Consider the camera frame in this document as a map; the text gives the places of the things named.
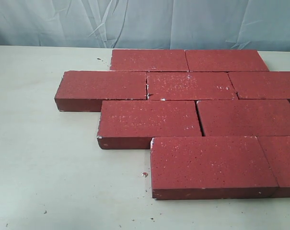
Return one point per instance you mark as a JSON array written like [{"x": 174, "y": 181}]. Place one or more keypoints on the red brick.
[
  {"x": 84, "y": 91},
  {"x": 224, "y": 61},
  {"x": 189, "y": 86},
  {"x": 131, "y": 125},
  {"x": 261, "y": 84},
  {"x": 210, "y": 168},
  {"x": 149, "y": 60},
  {"x": 277, "y": 152},
  {"x": 245, "y": 117}
]

